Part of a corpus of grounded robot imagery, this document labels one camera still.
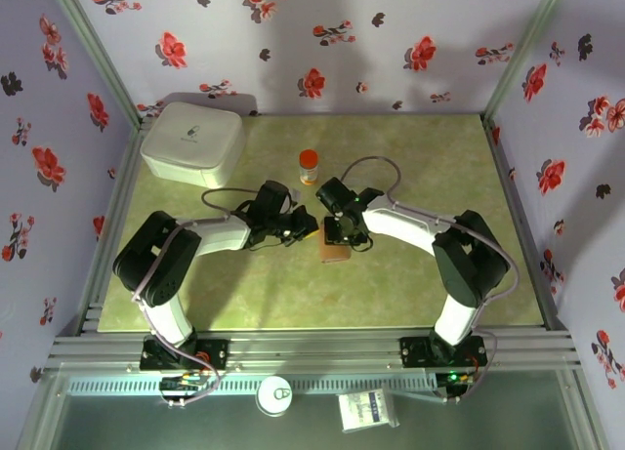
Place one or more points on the clear bag with papers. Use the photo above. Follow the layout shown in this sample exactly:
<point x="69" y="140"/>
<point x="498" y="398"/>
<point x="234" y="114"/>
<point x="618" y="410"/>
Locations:
<point x="363" y="411"/>

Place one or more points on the small electronics board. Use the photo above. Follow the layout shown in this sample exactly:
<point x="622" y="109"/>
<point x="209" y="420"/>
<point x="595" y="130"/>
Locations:
<point x="451" y="379"/>
<point x="180" y="385"/>

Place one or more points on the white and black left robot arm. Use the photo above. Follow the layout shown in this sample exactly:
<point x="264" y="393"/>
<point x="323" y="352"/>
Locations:
<point x="222" y="237"/>

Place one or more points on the wide aluminium frame rail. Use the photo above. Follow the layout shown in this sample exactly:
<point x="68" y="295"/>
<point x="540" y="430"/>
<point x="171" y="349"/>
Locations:
<point x="312" y="347"/>

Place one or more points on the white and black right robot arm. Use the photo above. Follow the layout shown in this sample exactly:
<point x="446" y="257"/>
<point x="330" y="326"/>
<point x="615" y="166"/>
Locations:
<point x="400" y="225"/>

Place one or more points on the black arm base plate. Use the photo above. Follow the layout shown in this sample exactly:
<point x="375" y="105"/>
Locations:
<point x="415" y="350"/>
<point x="215" y="352"/>

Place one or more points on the white round lid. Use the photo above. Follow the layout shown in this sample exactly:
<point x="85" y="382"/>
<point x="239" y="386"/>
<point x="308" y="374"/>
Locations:
<point x="273" y="396"/>

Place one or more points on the orange pill bottle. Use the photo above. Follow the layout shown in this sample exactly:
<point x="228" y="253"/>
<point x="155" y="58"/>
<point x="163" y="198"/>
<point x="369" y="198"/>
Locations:
<point x="308" y="169"/>

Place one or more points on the brown leather card holder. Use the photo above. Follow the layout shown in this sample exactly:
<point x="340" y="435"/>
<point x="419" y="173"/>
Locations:
<point x="334" y="255"/>

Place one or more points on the white zip pill case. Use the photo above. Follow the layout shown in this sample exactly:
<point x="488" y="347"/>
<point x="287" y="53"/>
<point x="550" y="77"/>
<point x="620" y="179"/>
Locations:
<point x="190" y="142"/>

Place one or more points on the aluminium corner post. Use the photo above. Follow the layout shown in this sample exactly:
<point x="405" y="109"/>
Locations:
<point x="521" y="54"/>
<point x="99" y="54"/>

